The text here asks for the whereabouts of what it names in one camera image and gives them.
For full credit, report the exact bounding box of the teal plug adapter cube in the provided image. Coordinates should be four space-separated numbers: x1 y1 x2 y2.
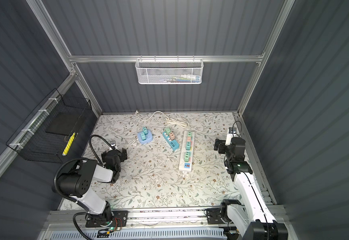
142 127 148 135
186 142 191 151
140 132 147 141

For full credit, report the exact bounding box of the light blue round power strip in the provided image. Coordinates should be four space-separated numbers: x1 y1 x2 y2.
137 130 153 145

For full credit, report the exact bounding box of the long white power strip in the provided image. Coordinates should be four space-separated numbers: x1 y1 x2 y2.
179 131 195 172

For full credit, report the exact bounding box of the teal blue power strip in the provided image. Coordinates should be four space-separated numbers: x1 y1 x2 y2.
162 132 180 151

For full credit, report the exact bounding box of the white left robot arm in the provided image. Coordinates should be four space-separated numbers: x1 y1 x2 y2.
52 148 127 215

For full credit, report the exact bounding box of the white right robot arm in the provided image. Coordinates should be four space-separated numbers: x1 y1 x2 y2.
214 137 289 240

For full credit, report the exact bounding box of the yellow marker in basket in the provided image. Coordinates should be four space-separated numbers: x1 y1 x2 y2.
62 133 76 156

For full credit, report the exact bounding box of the white power strip cable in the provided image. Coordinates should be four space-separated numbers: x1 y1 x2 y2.
115 109 169 152

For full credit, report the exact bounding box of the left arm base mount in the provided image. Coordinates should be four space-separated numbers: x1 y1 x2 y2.
85 211 128 228

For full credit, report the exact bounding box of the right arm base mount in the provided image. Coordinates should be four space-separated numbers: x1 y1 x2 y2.
204 207 231 225

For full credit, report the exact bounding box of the coiled white cable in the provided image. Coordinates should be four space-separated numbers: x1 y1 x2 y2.
164 116 191 134

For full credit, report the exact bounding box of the black wire side basket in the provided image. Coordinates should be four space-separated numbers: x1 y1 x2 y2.
6 89 92 163

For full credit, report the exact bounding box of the white wire wall basket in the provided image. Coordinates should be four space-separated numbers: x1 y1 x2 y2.
135 58 204 85

